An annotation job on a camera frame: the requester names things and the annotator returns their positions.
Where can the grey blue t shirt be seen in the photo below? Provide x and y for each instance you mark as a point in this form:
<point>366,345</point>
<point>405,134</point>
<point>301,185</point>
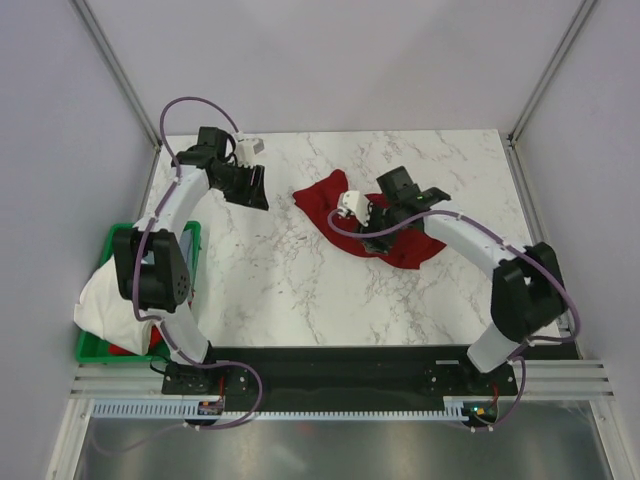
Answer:
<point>186,245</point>

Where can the bright red t shirt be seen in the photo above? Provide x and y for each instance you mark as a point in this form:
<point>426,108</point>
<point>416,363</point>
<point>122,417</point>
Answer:
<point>154,341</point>

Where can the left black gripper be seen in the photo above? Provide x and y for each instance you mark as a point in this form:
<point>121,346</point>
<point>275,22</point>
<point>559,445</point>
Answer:
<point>251,196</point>

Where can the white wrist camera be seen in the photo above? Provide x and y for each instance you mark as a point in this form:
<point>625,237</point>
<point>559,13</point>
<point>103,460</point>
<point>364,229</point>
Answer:
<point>355,204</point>
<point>247,147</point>

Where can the green plastic bin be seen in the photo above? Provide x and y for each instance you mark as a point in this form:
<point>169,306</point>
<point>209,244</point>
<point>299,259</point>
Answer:
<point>90,349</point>

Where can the white t shirt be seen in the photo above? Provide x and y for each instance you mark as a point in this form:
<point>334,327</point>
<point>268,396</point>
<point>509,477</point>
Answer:
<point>102,311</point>

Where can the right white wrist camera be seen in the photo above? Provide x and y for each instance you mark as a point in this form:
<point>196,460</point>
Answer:
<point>355,204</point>

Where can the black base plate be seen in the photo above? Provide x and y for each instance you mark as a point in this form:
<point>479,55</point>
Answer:
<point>340,376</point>

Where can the dark red t shirt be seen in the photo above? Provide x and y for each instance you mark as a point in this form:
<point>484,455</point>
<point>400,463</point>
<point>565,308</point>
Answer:
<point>319,200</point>

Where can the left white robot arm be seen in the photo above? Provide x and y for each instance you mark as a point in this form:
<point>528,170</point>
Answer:
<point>151,271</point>

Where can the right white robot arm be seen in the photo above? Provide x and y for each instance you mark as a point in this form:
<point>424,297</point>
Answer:
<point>527,290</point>

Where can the white slotted cable duct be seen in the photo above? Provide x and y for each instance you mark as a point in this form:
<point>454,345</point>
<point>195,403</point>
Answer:
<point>182,408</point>

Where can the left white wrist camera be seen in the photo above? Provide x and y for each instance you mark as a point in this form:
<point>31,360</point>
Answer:
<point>247,147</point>

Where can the left aluminium frame post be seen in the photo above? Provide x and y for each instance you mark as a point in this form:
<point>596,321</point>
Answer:
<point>108,55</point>

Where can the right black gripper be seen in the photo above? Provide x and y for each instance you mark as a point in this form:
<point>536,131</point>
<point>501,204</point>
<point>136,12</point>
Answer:
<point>374,246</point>

